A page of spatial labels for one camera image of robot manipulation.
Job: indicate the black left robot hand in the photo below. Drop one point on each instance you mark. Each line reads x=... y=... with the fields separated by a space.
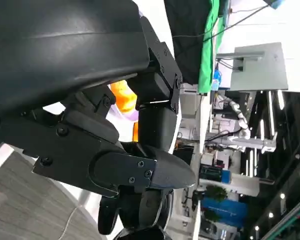
x=52 y=50

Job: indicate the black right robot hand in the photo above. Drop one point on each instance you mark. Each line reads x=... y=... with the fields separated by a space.
x=150 y=207

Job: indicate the orange and white bread roll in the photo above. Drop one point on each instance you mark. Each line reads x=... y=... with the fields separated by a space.
x=123 y=97

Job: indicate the green potted plant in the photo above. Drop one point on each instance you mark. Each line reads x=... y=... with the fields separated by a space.
x=216 y=192

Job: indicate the blue box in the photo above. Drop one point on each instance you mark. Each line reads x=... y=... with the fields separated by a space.
x=227 y=211

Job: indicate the lilac plate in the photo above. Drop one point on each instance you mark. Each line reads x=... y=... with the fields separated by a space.
x=128 y=117

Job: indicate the black hanging cloth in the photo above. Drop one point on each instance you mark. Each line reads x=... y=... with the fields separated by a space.
x=187 y=22

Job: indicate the green hanging cloth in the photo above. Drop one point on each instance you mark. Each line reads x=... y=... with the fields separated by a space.
x=206 y=62

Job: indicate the grey monitor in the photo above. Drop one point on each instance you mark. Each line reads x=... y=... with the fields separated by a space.
x=262 y=67

